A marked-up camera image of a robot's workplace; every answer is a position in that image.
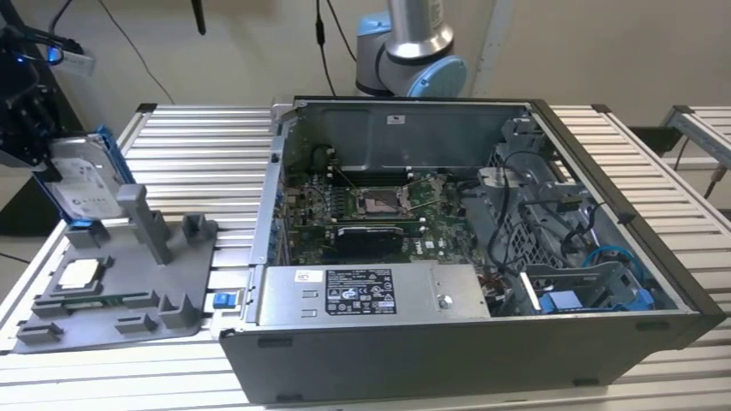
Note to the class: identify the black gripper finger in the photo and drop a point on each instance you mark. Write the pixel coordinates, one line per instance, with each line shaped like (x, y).
(48, 172)

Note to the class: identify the hard disk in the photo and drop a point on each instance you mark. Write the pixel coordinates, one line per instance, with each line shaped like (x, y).
(86, 184)

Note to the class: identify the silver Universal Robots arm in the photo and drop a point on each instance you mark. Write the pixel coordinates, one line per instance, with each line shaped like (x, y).
(423, 47)

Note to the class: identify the grey metal disk bay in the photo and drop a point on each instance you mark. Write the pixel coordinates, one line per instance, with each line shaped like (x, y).
(549, 214)

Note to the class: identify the dark cabinet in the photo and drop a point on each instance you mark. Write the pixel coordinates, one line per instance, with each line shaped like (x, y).
(23, 205)

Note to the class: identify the silver CPU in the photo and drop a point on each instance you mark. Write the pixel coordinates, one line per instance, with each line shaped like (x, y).
(83, 272)

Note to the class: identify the grey parts rack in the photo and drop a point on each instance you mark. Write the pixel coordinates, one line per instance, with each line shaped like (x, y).
(143, 278)

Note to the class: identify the blue case latch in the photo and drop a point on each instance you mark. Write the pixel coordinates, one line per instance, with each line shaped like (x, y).
(225, 299)

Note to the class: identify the silver power supply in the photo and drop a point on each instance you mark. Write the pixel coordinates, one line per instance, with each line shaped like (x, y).
(286, 299)

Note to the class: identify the thin metal locking lever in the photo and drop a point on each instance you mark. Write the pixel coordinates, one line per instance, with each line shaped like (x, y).
(347, 179)

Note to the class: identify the black RAM slots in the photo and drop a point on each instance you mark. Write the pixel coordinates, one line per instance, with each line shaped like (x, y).
(371, 176)

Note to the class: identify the CPU socket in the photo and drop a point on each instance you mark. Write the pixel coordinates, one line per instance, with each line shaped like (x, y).
(379, 201)

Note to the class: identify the black graphics card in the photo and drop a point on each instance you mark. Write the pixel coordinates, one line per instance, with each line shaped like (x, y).
(369, 244)

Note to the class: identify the black expansion slot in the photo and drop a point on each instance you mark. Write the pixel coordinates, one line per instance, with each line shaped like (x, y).
(377, 220)

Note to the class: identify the green motherboard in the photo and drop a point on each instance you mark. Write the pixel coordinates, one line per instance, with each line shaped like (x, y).
(439, 237)

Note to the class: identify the open black PC case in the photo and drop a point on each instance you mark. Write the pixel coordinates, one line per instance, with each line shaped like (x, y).
(434, 364)

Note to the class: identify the blue plastic block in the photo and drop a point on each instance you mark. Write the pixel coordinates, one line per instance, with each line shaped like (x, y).
(559, 301)

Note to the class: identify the metal slat side table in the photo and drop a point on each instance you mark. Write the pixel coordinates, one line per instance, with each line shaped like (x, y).
(705, 124)

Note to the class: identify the silver metal bracket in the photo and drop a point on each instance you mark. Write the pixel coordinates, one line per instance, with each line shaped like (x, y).
(494, 177)

